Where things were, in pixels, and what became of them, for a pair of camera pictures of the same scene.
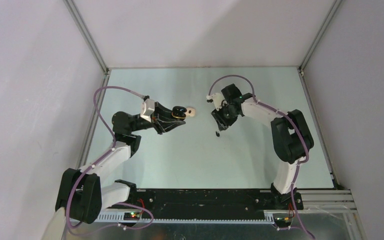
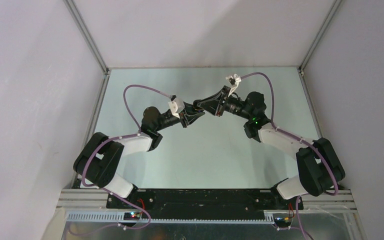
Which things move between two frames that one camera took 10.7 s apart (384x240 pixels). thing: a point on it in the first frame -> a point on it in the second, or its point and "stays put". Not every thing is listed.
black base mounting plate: [174, 203] stays put
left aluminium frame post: [86, 35] stays put
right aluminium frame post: [301, 69] stays put
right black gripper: [223, 123] -> [214, 103]
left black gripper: [162, 120] -> [189, 115]
